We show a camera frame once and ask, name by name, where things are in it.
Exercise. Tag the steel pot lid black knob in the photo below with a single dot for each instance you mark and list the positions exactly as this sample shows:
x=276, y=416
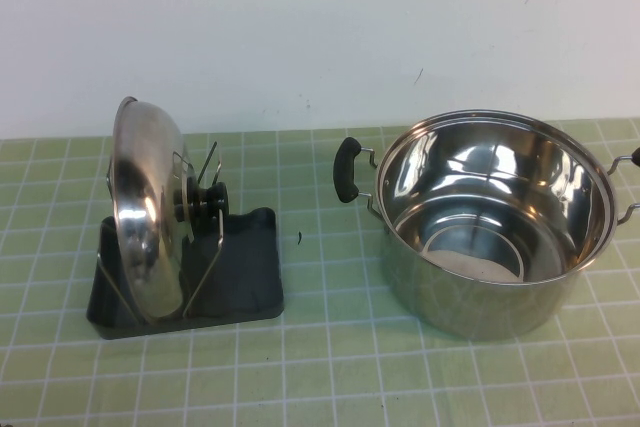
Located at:
x=145, y=247

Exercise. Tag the stainless steel cooking pot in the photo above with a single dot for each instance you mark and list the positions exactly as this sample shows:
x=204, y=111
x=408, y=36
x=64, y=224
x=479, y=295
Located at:
x=500, y=307

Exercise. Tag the green grid pattern mat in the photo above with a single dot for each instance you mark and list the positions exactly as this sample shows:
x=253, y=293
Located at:
x=320, y=377

